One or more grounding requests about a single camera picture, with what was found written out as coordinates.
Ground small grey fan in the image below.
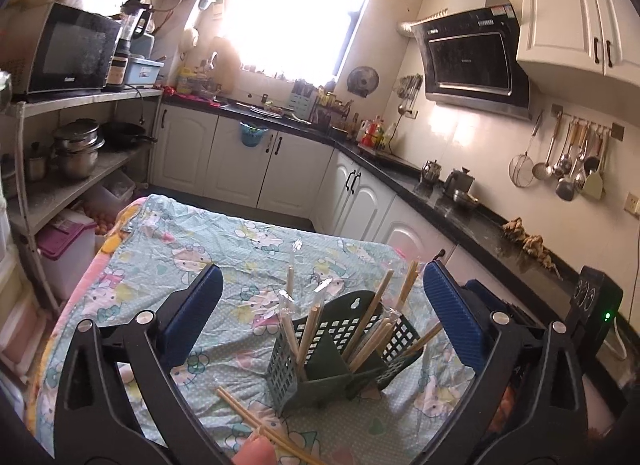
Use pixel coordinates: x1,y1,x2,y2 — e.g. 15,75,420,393
346,66,378,97

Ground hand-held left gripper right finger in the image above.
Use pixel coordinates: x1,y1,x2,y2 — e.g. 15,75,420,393
422,260,590,465

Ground white shelf rack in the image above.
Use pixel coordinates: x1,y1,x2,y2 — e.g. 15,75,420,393
0,87,163,316

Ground pale utensil caddy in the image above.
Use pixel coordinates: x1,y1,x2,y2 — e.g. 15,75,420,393
290,80,317,118

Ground black frying pan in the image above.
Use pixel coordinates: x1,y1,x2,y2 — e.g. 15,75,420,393
100,121,157,150

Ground dark metal pitcher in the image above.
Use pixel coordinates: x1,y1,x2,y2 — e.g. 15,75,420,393
444,168,475,198

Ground steel skimmer ladle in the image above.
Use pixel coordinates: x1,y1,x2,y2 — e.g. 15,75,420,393
531,117,559,180

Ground white wall cabinet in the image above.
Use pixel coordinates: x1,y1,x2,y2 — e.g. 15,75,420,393
515,0,640,83

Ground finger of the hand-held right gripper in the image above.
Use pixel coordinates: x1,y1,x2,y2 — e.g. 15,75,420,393
464,279,507,316

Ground pile of wooden chopsticks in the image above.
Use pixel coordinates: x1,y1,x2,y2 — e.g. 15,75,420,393
277,270,446,381

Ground black spice rack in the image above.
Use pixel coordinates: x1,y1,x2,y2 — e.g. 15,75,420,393
315,90,356,129

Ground blue hanging bin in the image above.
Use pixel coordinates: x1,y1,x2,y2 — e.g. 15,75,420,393
239,121,269,150

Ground pale green spatula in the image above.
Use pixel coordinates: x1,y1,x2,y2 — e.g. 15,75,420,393
582,130,609,200

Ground light blue plastic box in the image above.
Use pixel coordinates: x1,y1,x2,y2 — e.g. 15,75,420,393
122,56,165,86

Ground black microwave oven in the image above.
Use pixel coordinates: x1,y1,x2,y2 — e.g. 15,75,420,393
0,1,123,98

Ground wooden cutting board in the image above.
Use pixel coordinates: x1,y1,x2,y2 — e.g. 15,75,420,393
210,40,242,96

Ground black blender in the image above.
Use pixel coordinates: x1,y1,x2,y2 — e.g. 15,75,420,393
112,0,153,58

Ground clear storage bin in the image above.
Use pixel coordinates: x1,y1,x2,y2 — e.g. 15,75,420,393
80,180,137,236

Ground wrapped wooden chopstick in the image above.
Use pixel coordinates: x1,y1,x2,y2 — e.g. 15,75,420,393
216,387,328,465
222,386,301,446
399,260,420,307
282,240,305,331

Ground small hanging kitchen tools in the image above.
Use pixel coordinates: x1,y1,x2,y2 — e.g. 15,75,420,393
397,74,423,112

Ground cartoon print tablecloth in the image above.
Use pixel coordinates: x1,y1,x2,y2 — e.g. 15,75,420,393
25,193,506,465

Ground dark green utensil basket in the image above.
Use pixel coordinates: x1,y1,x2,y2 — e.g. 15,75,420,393
265,292,426,416

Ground bright window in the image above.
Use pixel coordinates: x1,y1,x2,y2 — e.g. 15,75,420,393
220,0,381,83

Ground wall utensil rail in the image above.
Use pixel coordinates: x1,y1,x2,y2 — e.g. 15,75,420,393
550,104,626,142

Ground black range hood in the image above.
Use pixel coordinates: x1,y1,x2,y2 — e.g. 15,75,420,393
400,0,532,122

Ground wire mesh strainer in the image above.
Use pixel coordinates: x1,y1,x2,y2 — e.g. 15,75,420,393
509,112,544,189

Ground white base cabinets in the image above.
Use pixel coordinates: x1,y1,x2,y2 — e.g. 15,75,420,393
150,104,581,326

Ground large steel ladle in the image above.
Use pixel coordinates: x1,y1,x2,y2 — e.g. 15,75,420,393
555,124,589,202

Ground small steel pot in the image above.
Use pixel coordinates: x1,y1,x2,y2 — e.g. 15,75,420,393
25,141,51,182

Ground stacked steel pots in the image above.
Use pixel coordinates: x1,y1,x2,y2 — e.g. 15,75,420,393
52,119,106,180

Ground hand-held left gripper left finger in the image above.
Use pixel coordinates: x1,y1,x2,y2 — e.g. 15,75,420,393
54,264,236,465

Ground black countertop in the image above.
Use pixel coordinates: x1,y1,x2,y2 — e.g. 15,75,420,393
162,95,640,381

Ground ginger root pile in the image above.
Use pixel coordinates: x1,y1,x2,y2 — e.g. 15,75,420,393
502,217,563,277

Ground person's left hand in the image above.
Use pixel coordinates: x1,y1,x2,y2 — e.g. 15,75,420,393
232,437,277,465

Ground pink lidded storage bin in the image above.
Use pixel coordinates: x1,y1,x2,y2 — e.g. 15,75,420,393
36,210,98,301

